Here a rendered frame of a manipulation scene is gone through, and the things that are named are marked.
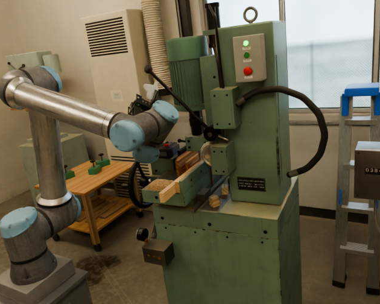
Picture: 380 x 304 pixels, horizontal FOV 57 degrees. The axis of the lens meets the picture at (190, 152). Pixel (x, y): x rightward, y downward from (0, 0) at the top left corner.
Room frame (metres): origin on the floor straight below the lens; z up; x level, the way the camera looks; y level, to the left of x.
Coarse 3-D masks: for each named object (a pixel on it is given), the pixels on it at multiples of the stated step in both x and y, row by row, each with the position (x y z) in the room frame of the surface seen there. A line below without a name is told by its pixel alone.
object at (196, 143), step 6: (186, 138) 1.56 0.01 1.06; (192, 138) 1.54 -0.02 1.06; (198, 138) 1.53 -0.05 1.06; (204, 138) 1.51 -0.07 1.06; (186, 144) 1.56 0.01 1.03; (192, 144) 1.54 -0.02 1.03; (198, 144) 1.53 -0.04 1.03; (186, 150) 1.56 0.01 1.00; (192, 150) 1.54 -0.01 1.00; (198, 150) 1.53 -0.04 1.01
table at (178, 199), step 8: (152, 176) 1.63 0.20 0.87; (160, 176) 1.54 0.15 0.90; (168, 176) 1.52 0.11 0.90; (176, 176) 1.51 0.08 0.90; (208, 176) 1.52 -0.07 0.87; (200, 184) 1.45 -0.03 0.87; (144, 192) 1.40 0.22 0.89; (152, 192) 1.38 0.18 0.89; (192, 192) 1.37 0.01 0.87; (144, 200) 1.40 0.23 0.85; (152, 200) 1.38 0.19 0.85; (168, 200) 1.34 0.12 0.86; (176, 200) 1.32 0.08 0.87; (184, 200) 1.31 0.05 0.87
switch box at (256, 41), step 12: (240, 36) 1.28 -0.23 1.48; (252, 36) 1.25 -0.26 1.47; (240, 48) 1.27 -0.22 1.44; (252, 48) 1.25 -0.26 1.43; (264, 48) 1.28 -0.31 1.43; (240, 60) 1.28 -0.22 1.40; (252, 60) 1.25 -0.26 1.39; (264, 60) 1.28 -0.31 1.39; (240, 72) 1.28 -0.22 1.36; (252, 72) 1.26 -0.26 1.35; (264, 72) 1.27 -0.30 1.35
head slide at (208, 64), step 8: (208, 56) 1.45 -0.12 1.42; (200, 64) 1.46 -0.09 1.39; (208, 64) 1.45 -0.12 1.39; (216, 64) 1.43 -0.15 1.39; (208, 72) 1.45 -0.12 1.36; (216, 72) 1.43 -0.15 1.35; (208, 80) 1.45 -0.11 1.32; (216, 80) 1.43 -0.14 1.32; (208, 88) 1.45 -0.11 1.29; (208, 96) 1.45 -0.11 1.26; (208, 104) 1.46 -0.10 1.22; (208, 112) 1.46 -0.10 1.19; (208, 120) 1.46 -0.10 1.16
